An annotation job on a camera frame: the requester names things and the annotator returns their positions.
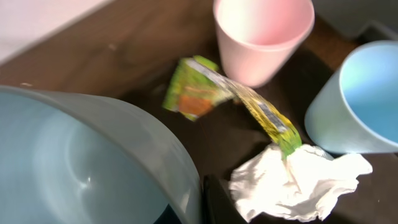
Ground pink plastic cup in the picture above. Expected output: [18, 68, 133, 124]
[213, 0, 315, 87]

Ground light blue plastic cup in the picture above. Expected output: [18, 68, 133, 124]
[304, 40, 397, 154]

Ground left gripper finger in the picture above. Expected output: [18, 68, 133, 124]
[202, 175, 248, 224]

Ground crumpled white napkin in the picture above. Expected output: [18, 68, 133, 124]
[228, 144, 373, 222]

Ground small light blue bowl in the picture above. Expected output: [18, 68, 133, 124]
[1, 86, 204, 223]

